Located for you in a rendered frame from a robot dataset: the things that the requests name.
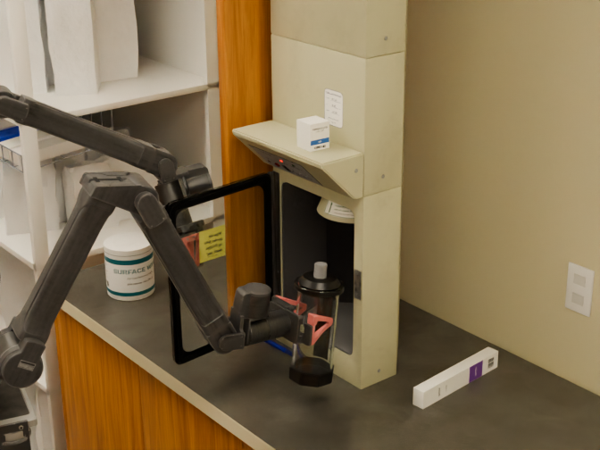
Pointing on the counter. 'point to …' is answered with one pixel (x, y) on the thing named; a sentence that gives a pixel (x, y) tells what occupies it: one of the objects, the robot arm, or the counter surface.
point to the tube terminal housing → (361, 72)
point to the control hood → (343, 160)
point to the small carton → (312, 133)
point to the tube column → (344, 24)
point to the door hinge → (276, 232)
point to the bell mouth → (331, 211)
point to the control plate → (285, 164)
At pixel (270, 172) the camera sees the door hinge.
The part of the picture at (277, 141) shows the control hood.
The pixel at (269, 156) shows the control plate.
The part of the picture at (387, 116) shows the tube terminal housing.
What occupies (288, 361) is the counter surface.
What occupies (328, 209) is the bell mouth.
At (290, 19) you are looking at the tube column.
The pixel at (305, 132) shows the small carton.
